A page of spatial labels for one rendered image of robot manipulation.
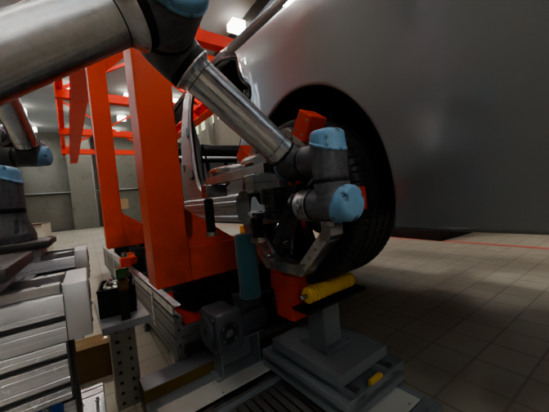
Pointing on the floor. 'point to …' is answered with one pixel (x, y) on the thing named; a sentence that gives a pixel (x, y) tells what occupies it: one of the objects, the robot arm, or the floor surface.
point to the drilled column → (125, 367)
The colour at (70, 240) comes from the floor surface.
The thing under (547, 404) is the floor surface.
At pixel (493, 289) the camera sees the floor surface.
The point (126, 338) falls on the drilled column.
